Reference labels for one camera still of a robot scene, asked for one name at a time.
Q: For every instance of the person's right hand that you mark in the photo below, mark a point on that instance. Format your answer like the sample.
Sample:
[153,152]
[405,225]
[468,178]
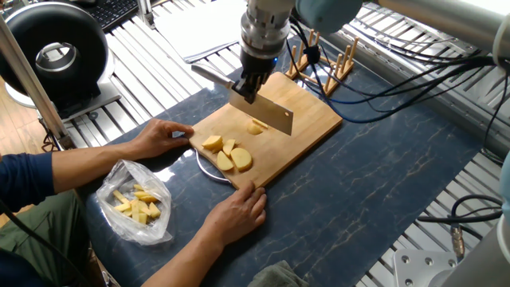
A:
[239,215]

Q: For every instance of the person's left hand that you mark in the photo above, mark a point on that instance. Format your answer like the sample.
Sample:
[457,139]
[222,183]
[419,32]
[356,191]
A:
[163,139]

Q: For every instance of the wooden pole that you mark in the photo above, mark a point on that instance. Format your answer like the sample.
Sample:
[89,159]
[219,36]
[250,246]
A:
[32,84]

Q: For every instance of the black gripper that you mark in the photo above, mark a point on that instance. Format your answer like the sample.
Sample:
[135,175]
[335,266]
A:
[260,60]

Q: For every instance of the olive trousers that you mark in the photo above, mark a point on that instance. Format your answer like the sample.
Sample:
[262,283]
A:
[40,239]

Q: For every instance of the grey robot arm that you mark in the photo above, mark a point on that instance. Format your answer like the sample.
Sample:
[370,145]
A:
[446,20]

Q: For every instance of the person's right forearm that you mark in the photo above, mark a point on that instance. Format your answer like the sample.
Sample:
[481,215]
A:
[183,263]

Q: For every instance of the black keyboard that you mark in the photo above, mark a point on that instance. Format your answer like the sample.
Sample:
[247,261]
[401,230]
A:
[111,12]

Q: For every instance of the wooden knife rack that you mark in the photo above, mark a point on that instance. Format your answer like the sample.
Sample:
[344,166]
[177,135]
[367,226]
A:
[327,70]

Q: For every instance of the steel cleaver knife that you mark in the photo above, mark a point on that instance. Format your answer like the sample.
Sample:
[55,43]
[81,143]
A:
[271,112]

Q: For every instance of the narrow potato wedge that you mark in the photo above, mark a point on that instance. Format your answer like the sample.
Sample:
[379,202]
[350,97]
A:
[229,147]

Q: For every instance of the grey-green cloth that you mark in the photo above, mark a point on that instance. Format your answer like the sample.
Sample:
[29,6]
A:
[275,275]

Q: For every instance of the metal mounting plate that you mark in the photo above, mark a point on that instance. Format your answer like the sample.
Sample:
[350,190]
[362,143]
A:
[422,271]

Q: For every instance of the dark blue marble mat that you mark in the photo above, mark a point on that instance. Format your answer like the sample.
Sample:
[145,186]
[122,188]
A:
[366,183]

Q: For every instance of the small lone potato piece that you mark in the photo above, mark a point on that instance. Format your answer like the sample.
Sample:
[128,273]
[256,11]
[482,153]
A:
[253,127]

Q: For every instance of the person's left forearm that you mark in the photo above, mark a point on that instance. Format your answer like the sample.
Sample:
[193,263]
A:
[80,167]

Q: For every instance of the plastic bag of potato sticks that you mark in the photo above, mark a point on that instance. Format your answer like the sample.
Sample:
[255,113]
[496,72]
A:
[131,203]

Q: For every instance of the white sheet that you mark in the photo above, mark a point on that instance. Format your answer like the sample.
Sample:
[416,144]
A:
[199,28]

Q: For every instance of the bamboo cutting board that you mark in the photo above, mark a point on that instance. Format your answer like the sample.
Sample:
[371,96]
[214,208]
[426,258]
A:
[311,119]

